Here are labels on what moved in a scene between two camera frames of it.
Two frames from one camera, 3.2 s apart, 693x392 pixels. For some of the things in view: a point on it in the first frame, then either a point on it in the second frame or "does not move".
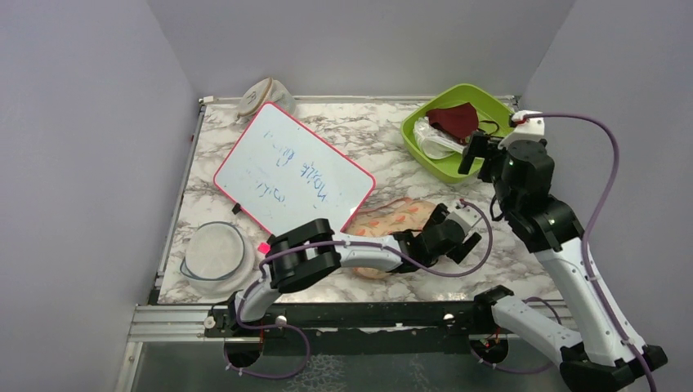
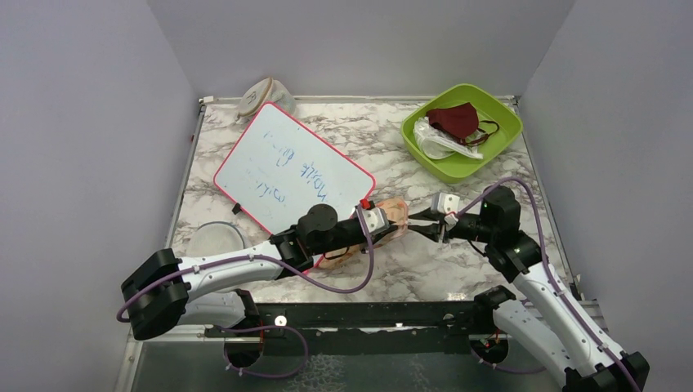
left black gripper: [454, 253] to [377, 237]
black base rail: [365, 328] does not move
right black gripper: [477, 149] to [434, 226]
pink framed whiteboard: [283, 174] does not move
